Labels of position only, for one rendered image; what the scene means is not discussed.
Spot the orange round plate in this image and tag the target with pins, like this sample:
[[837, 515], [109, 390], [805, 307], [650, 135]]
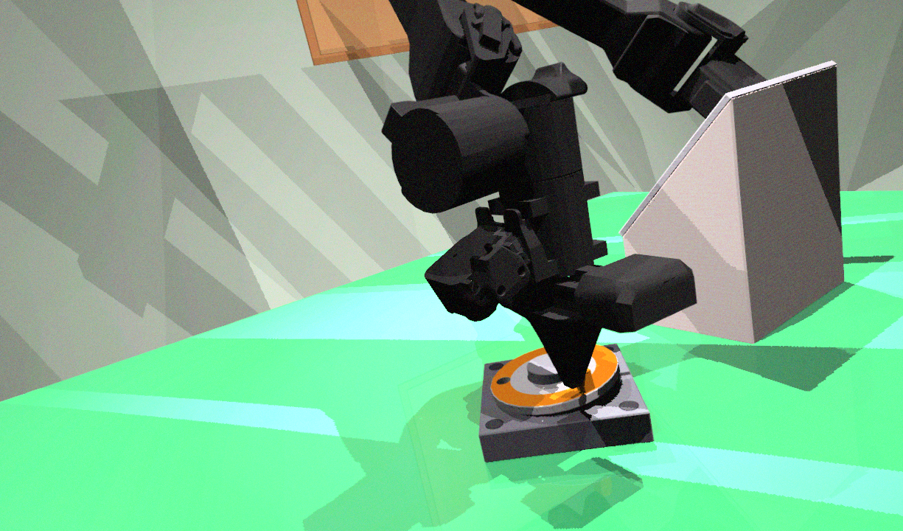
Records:
[[512, 390]]

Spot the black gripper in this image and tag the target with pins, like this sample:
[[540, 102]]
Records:
[[569, 309]]

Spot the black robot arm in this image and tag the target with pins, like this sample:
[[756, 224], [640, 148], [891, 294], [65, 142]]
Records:
[[464, 139]]

